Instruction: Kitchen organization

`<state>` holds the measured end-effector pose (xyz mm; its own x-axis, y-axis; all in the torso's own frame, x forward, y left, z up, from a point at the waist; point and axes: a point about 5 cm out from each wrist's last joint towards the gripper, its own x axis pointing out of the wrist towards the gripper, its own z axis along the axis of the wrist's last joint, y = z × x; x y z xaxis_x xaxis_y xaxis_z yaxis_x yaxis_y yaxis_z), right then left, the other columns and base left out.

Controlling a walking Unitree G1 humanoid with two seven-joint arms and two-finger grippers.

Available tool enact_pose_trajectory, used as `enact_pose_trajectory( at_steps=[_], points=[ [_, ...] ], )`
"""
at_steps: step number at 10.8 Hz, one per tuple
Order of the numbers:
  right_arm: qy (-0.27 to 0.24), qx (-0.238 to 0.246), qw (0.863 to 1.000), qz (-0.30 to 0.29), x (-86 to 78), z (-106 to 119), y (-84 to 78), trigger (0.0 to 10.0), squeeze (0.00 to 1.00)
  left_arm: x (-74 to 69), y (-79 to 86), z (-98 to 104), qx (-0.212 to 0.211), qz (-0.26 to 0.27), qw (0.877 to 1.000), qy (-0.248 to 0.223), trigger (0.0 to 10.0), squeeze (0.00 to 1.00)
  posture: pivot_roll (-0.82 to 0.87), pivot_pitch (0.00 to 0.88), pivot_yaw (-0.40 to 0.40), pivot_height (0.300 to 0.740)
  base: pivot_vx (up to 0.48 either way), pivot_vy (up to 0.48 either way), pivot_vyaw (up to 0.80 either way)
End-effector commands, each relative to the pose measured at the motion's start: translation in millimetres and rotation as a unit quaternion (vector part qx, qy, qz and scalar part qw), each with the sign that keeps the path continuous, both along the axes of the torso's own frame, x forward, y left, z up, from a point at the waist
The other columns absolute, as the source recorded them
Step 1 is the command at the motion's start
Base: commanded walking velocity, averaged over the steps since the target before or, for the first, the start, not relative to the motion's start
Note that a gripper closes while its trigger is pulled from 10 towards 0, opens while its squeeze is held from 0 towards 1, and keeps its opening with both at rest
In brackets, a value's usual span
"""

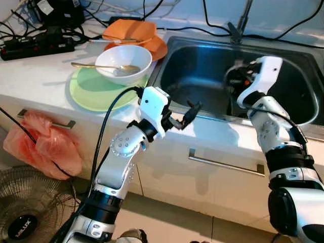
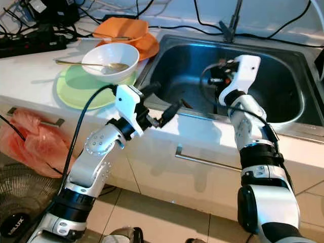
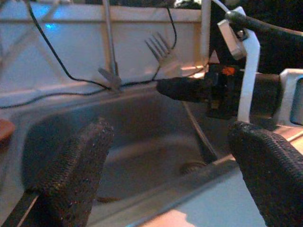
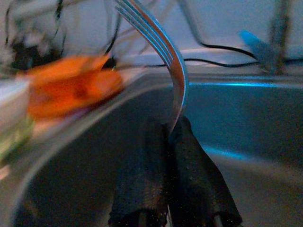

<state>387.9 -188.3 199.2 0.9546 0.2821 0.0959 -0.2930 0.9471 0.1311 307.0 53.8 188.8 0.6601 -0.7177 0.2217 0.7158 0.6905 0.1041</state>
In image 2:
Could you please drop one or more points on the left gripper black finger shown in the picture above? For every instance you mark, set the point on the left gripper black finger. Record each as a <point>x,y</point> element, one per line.
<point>151,89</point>
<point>172,112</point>

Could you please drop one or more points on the white bowl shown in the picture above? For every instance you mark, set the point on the white bowl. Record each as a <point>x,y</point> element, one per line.
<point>116,52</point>

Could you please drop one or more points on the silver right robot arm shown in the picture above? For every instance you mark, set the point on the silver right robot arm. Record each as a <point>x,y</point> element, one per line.
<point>248,116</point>

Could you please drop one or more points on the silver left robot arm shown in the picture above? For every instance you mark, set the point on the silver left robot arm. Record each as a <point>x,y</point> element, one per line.
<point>96,152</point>

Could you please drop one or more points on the stainless steel sink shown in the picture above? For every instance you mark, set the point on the stainless steel sink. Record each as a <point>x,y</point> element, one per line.
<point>182,66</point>

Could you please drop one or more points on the orange plate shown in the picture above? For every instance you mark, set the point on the orange plate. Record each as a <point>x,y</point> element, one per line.
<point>149,48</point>

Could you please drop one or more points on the gold spoon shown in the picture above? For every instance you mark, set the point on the gold spoon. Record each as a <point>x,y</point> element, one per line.
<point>115,66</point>

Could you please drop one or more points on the grey metal faucet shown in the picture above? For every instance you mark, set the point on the grey metal faucet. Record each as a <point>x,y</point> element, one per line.
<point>229,30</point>

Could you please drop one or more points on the orange bowl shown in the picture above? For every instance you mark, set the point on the orange bowl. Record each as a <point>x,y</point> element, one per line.
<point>120,28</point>

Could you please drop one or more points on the metal utensil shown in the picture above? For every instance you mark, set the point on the metal utensil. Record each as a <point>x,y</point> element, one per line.
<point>104,37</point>

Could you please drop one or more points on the green plate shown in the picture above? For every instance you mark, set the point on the green plate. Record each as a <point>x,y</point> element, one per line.
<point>78,91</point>

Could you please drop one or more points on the black power strip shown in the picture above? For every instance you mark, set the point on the black power strip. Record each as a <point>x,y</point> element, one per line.
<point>30,46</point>

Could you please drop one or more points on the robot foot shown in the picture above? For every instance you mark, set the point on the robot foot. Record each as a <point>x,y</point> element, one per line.
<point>121,235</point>

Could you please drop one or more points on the black power adapter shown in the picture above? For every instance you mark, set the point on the black power adapter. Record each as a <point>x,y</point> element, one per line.
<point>55,11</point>

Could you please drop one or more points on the pink plastic bag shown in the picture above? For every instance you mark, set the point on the pink plastic bag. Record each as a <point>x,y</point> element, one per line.
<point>30,144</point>

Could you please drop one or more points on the grey metal fan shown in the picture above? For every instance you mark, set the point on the grey metal fan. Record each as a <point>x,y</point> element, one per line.
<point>20,202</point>

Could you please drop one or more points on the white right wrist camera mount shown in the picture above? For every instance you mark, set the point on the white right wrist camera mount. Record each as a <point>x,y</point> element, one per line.
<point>243,73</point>

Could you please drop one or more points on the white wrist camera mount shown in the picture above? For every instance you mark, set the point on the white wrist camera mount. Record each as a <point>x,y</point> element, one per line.
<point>243,73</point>
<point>129,109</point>

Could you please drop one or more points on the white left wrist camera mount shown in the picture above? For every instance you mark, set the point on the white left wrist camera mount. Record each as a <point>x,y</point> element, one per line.
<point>129,109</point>

